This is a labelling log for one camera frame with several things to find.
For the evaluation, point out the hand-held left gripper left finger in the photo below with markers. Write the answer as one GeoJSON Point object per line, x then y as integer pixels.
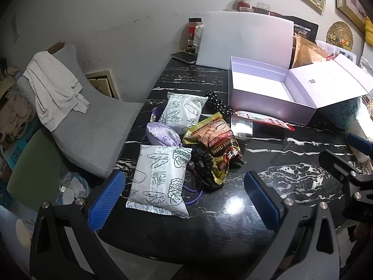
{"type": "Point", "coordinates": [106, 201]}

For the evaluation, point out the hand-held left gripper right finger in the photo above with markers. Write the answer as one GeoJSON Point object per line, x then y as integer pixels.
{"type": "Point", "coordinates": [260, 201]}

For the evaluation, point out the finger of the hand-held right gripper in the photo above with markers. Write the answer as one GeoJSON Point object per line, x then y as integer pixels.
{"type": "Point", "coordinates": [335, 162]}
{"type": "Point", "coordinates": [360, 143]}

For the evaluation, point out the white bread-print packet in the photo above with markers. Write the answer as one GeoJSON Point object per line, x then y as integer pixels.
{"type": "Point", "coordinates": [157, 180]}
{"type": "Point", "coordinates": [180, 110]}

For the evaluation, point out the black lace scrunchie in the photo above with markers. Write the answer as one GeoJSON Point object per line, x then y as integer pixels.
{"type": "Point", "coordinates": [204, 170]}

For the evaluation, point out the gold red snack bag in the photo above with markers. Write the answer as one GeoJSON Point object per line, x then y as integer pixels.
{"type": "Point", "coordinates": [212, 143]}

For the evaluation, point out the red white snack packet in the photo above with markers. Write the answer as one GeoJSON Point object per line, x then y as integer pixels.
{"type": "Point", "coordinates": [271, 120]}

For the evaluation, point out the purple fabric sachet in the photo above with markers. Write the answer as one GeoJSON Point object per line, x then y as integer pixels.
{"type": "Point", "coordinates": [161, 132]}
{"type": "Point", "coordinates": [156, 114]}

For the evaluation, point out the lavender gift box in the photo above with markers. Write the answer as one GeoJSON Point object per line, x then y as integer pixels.
{"type": "Point", "coordinates": [262, 105]}

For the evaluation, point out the black polka dot bow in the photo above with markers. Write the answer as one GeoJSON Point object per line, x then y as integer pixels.
{"type": "Point", "coordinates": [217, 102]}

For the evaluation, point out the teal cloth bag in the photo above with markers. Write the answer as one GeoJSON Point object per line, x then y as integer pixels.
{"type": "Point", "coordinates": [345, 113]}

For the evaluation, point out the crumpled clear plastic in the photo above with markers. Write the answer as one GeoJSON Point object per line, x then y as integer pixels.
{"type": "Point", "coordinates": [71, 188]}

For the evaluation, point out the grey chair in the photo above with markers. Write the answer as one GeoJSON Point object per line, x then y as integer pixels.
{"type": "Point", "coordinates": [96, 128]}

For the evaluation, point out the small shiny metallic box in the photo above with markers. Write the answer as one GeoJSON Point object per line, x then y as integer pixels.
{"type": "Point", "coordinates": [242, 128]}

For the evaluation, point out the green chair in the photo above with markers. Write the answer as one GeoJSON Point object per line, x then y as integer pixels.
{"type": "Point", "coordinates": [35, 166]}

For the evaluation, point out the silver foil bag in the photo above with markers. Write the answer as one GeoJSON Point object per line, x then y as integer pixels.
{"type": "Point", "coordinates": [366, 62]}

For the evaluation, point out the white cup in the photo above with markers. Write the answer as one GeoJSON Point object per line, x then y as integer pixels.
{"type": "Point", "coordinates": [23, 233]}

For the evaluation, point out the red printed packet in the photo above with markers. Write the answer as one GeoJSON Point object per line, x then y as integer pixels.
{"type": "Point", "coordinates": [332, 57]}

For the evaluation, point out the white papers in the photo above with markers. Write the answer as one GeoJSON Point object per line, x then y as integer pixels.
{"type": "Point", "coordinates": [326, 46]}

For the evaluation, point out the blue box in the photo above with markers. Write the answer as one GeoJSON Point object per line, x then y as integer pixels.
{"type": "Point", "coordinates": [13, 159]}

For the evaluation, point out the brown paper bag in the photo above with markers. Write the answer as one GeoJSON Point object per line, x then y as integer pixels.
{"type": "Point", "coordinates": [309, 52]}

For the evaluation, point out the round woven basket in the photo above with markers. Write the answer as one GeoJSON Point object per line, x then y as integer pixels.
{"type": "Point", "coordinates": [338, 33]}

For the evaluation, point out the yellow plastic object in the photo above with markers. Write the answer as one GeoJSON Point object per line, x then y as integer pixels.
{"type": "Point", "coordinates": [368, 30]}

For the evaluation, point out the white garment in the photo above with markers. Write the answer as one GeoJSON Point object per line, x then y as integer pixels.
{"type": "Point", "coordinates": [52, 93]}

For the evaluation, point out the black printed bag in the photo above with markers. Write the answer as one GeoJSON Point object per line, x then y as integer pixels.
{"type": "Point", "coordinates": [306, 26]}

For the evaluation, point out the white foam board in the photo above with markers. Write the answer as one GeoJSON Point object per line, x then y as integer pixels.
{"type": "Point", "coordinates": [244, 38]}

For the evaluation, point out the cardboard box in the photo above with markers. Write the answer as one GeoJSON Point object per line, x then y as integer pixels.
{"type": "Point", "coordinates": [56, 48]}

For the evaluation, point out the smartphone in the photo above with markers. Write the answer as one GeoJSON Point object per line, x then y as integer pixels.
{"type": "Point", "coordinates": [183, 57]}

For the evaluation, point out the glass jar with dark contents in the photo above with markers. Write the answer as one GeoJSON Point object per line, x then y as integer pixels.
{"type": "Point", "coordinates": [263, 7]}

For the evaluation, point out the white plastic bag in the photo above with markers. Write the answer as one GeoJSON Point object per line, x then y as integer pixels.
{"type": "Point", "coordinates": [198, 38]}

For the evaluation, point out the jar with silver lid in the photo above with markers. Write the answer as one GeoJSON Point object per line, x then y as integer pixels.
{"type": "Point", "coordinates": [246, 9]}

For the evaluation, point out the glass jar with red contents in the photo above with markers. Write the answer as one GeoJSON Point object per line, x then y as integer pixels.
{"type": "Point", "coordinates": [244, 3]}

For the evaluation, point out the brown jar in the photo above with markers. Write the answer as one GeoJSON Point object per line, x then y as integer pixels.
{"type": "Point", "coordinates": [194, 24]}

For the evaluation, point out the leaning wooden frame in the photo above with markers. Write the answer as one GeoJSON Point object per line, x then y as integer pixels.
{"type": "Point", "coordinates": [102, 86]}

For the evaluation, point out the gilded picture frame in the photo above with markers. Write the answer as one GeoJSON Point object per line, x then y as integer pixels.
{"type": "Point", "coordinates": [346, 0]}

